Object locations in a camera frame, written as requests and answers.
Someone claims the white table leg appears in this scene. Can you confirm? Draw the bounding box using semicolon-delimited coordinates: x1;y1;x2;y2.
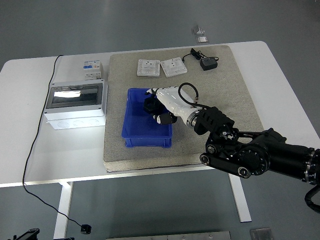
53;181;74;240
226;172;253;224

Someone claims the blue plastic box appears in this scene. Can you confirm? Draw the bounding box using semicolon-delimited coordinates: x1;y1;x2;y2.
121;87;173;149

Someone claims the long black cable with plug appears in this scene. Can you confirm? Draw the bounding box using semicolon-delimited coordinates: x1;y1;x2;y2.
22;54;93;235

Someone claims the grey metal plate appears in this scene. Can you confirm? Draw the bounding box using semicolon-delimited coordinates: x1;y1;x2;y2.
106;230;232;240

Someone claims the black power adapter with cord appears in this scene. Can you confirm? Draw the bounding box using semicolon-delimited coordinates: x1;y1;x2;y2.
181;47;220;72

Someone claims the small grey floor plate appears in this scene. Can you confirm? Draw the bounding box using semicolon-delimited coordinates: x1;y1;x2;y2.
249;227;273;240

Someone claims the white blue circuit breaker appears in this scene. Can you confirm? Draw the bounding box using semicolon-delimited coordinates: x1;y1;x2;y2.
82;60;104;81

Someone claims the grey electrical distribution box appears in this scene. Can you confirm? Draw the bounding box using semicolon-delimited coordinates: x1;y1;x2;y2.
43;79;109;131

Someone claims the black hexagonal nut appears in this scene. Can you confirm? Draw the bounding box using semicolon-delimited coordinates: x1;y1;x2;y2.
143;97;163;114

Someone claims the white ribbed socket panel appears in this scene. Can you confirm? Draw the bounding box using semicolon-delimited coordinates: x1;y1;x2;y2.
136;59;161;78

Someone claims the grey-brown mat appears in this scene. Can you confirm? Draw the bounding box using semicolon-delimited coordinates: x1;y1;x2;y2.
102;44;265;173

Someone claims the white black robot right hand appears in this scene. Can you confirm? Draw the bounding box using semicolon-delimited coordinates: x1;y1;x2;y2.
144;85;203;126

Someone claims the white smooth socket panel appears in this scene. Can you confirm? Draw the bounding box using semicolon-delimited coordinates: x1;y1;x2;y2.
160;57;188;79

